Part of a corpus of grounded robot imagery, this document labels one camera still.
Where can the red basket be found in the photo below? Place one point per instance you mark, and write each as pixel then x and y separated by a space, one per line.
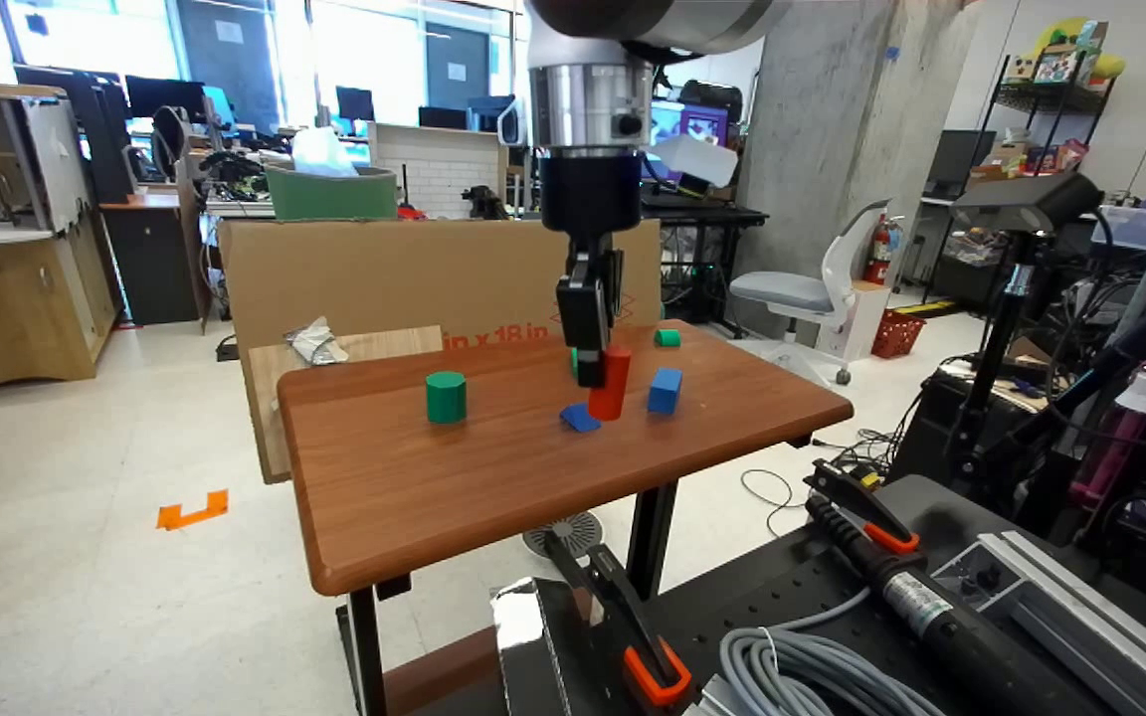
pixel 898 334

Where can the orange black spring clamp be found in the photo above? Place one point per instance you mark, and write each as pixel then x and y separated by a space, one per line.
pixel 658 682

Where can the metal shelf rack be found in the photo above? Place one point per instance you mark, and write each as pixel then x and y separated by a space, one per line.
pixel 1051 125

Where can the black drawer cabinet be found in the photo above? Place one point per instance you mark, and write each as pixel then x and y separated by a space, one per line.
pixel 147 264

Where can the black table leg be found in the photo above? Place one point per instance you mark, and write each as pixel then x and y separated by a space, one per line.
pixel 367 650
pixel 653 537

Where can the white crumpled cloth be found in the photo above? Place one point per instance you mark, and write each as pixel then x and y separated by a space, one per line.
pixel 317 344

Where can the green box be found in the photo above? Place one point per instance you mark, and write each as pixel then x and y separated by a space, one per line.
pixel 330 198

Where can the monitor with purple screen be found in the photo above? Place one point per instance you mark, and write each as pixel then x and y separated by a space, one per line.
pixel 708 121

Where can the pink tool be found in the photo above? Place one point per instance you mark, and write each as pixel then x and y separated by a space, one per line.
pixel 1118 459

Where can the red fire extinguisher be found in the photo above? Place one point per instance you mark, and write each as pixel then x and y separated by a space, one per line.
pixel 879 244

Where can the blue rectangular block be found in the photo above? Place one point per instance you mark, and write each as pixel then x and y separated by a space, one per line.
pixel 661 394

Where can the white office chair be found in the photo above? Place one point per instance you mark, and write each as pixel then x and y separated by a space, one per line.
pixel 796 299

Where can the green cylinder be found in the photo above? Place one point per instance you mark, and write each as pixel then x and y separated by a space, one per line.
pixel 448 399

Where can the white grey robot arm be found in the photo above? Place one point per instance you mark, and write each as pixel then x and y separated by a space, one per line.
pixel 589 105

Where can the green rectangular block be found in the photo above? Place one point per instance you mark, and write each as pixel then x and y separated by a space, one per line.
pixel 574 358

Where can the white perforated box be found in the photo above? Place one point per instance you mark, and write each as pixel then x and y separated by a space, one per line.
pixel 439 167

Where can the dark laptop on shelf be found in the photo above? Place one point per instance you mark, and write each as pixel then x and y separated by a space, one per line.
pixel 956 162

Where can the orange cylinder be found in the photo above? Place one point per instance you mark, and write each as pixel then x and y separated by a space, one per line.
pixel 617 394

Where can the black computer tower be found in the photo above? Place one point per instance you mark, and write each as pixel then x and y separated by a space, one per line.
pixel 101 131

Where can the green yellow plush toy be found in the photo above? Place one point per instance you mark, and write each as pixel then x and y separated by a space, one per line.
pixel 1070 40

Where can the white plastic bag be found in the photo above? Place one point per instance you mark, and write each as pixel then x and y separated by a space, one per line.
pixel 324 149

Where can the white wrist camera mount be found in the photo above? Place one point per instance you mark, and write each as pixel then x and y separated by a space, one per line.
pixel 692 162

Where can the small dark monitor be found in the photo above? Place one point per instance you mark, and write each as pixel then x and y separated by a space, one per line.
pixel 356 105

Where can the wide dark monitor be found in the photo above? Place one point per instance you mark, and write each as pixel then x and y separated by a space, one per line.
pixel 165 96

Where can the black camera stand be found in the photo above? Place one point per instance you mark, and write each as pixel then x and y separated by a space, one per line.
pixel 1012 321

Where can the black clamp with orange trigger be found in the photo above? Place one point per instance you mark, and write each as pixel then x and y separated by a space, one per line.
pixel 946 621

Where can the aluminium rail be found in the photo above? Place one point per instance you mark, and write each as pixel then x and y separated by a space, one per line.
pixel 1090 638

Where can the black optical breadboard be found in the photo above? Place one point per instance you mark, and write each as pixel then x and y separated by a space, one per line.
pixel 735 601

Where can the small blue cube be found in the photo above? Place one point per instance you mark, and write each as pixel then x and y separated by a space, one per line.
pixel 581 421

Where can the orange floor bracket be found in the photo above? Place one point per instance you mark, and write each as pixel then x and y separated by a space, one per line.
pixel 194 511

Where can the small green cube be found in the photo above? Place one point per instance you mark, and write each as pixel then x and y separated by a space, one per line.
pixel 669 340

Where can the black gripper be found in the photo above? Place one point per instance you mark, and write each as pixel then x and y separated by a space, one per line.
pixel 589 292

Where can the silver metal box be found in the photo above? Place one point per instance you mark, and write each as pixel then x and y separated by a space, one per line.
pixel 528 650

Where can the light wooden cabinet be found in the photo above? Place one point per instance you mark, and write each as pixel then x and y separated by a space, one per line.
pixel 17 305

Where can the large cardboard panel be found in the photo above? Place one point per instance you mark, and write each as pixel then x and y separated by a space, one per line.
pixel 387 280

